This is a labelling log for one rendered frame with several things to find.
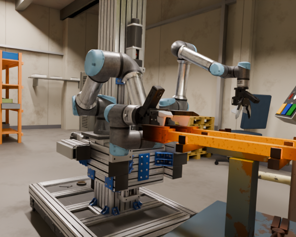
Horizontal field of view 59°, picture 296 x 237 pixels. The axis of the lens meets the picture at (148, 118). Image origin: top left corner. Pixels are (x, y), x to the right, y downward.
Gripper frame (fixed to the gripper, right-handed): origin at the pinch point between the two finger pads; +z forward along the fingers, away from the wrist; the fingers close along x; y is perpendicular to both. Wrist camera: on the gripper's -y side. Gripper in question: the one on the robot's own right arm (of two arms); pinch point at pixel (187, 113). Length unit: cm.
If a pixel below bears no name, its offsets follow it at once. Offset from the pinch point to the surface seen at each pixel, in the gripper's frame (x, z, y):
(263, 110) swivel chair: -364, -85, 6
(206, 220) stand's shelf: -1.8, 7.5, 31.6
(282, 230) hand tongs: -8.9, 26.4, 30.4
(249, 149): 13.4, 23.7, 5.9
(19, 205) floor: -38, -200, 99
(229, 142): 13.4, 19.4, 4.9
